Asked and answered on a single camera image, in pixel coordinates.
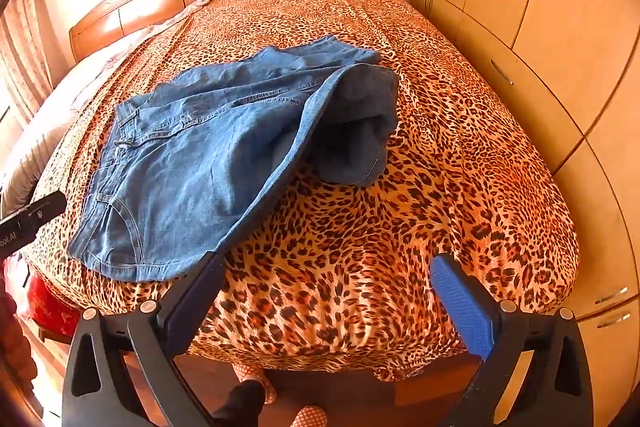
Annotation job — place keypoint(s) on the pink curtain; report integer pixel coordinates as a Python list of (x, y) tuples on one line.
[(25, 47)]

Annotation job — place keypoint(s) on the polka dot slipper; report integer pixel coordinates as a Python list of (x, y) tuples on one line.
[(245, 372), (310, 417)]

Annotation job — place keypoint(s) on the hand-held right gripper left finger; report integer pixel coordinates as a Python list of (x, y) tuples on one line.
[(200, 302)]

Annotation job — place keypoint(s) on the person's black trouser leg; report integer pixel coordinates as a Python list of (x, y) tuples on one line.
[(240, 402)]

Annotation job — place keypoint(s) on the dark wooden headboard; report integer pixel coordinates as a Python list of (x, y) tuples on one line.
[(150, 2)]

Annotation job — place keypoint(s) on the leopard print bed sheet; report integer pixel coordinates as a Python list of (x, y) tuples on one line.
[(375, 232)]

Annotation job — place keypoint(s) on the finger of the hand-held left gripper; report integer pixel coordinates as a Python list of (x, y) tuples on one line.
[(42, 208)]

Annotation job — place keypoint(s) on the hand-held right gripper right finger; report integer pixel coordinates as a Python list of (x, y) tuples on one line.
[(465, 307)]

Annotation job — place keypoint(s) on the blue denim pants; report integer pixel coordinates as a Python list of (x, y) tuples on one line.
[(200, 157)]

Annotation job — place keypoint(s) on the person's left forearm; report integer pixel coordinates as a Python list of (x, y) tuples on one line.
[(10, 347)]

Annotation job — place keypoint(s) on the light wooden wardrobe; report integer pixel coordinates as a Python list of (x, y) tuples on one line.
[(550, 32)]

